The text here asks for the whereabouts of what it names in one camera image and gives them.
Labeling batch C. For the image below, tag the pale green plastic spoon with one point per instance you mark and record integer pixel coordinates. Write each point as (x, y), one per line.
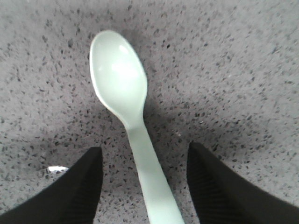
(120, 83)

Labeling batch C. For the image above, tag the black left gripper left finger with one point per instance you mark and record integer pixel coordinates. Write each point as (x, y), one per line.
(71, 199)

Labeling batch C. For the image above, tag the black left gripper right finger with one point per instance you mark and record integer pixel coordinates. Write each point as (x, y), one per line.
(221, 196)

